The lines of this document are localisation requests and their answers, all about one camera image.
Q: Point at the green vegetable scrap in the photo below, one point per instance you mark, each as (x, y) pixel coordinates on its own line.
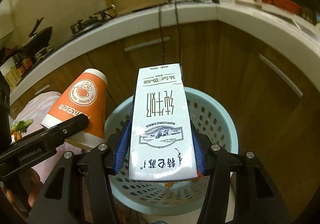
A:
(21, 126)

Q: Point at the red item on counter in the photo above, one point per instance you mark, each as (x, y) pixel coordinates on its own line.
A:
(287, 5)

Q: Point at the black wok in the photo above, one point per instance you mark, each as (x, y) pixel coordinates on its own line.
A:
(37, 40)

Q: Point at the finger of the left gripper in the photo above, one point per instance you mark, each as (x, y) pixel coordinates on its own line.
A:
(68, 128)

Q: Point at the dark sauce bottle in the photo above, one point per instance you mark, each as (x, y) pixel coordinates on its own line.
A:
(19, 66)

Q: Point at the brown lower cabinets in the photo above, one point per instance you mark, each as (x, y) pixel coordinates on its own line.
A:
(274, 106)

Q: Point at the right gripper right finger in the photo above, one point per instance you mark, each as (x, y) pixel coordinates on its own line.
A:
(257, 198)

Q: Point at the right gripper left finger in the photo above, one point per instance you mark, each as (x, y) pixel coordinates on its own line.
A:
(61, 198)

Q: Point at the light blue waste basket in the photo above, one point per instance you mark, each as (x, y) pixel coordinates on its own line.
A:
(210, 118)

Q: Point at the yellow utensil basket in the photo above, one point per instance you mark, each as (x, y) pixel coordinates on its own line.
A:
(13, 77)

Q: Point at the white kitchen countertop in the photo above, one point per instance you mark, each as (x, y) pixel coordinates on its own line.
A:
(297, 46)

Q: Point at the orange fruit peel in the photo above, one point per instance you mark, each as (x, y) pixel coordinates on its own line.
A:
(15, 136)

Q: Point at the red plastic bag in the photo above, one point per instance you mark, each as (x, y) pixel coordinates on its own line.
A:
(170, 184)

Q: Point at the black gas stove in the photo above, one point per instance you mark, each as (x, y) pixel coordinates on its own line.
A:
(78, 29)

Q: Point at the red label sauce bottle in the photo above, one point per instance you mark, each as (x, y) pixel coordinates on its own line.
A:
(27, 64)

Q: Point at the left hand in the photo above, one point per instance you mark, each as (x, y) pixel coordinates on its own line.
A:
(31, 185)

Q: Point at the orange white paper cup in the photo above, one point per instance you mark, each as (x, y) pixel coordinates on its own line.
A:
(86, 95)

